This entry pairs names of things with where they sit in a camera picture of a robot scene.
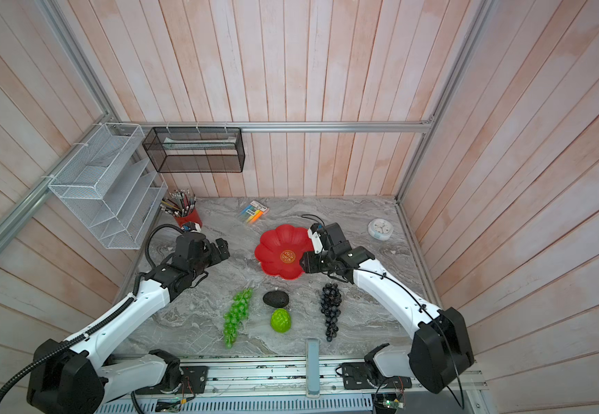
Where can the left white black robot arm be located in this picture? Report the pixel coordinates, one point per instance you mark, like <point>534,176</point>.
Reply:
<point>73,376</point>

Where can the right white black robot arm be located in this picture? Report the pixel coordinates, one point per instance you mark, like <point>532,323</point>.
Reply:
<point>440,349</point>

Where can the green grape bunch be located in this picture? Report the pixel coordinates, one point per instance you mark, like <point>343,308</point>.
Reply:
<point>236,315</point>

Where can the red flower-shaped fruit bowl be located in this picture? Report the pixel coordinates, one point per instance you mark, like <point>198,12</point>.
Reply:
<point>280,251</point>

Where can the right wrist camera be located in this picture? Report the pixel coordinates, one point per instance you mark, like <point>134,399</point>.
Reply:
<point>316,234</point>

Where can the green textured fruit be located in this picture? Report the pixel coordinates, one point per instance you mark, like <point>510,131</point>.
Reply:
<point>281,321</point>

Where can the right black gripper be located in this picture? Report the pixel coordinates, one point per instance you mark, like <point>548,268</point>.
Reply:
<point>310,266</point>

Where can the red pencil cup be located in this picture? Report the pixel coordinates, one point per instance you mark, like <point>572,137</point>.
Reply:
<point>187,219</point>

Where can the colourful marker pack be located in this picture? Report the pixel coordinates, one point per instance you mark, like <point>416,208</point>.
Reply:
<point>252,212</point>

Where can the white wire mesh shelf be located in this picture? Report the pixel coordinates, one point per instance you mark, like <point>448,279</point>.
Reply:
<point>115,194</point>

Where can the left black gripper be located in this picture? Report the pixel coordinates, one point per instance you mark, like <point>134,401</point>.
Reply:
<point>216,256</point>

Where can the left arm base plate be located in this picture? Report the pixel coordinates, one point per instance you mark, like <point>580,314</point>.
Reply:
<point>192,382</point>

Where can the grey upright bracket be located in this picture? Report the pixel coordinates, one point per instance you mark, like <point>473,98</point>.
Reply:
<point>312,368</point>

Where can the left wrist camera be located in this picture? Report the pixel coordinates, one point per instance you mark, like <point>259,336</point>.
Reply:
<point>191,227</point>

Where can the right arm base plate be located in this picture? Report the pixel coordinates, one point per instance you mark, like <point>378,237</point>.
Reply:
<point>362,375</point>

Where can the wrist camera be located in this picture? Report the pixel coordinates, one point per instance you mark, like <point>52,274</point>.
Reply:
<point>316,234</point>
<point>191,227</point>

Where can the bundle of pencils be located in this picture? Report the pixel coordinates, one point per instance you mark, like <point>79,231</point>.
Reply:
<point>179,203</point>

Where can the black mesh wall basket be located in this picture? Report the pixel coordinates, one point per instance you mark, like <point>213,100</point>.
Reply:
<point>174,150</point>

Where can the dark avocado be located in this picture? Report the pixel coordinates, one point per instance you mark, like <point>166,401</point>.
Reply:
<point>276,299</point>

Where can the dark purple grape bunch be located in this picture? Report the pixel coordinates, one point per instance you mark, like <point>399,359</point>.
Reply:
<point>330,301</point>

